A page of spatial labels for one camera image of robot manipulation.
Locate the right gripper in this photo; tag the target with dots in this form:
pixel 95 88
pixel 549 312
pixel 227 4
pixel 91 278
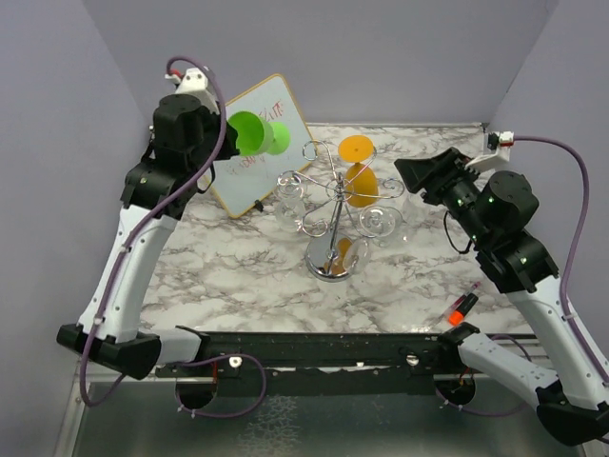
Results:
pixel 419 172

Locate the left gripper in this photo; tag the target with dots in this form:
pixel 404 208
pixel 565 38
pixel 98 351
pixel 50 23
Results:
pixel 229 148

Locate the green plastic goblet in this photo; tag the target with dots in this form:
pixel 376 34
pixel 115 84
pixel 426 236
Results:
pixel 256 136

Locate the orange plastic cup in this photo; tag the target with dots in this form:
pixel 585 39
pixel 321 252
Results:
pixel 360 180

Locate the clear wine glass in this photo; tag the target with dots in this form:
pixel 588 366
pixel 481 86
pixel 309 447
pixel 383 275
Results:
pixel 380 226
pixel 290 192

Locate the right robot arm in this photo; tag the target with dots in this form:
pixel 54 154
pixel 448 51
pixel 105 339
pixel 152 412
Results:
pixel 571 397

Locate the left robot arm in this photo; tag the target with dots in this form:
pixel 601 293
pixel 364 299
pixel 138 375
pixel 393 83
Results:
pixel 187 137

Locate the chrome wine glass rack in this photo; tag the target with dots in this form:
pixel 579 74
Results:
pixel 329 222

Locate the small whiteboard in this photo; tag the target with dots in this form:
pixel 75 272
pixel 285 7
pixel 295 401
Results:
pixel 243 180

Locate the red pen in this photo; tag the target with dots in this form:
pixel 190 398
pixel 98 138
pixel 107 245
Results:
pixel 455 305

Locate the orange black marker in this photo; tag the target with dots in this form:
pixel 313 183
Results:
pixel 459 313

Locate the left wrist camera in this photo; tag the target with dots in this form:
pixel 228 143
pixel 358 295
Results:
pixel 194 82

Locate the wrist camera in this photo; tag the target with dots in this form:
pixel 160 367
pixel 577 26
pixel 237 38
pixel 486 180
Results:
pixel 497 151
pixel 194 82

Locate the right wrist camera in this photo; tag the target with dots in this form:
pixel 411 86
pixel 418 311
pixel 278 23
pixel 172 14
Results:
pixel 497 151

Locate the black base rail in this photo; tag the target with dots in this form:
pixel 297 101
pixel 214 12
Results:
pixel 319 364

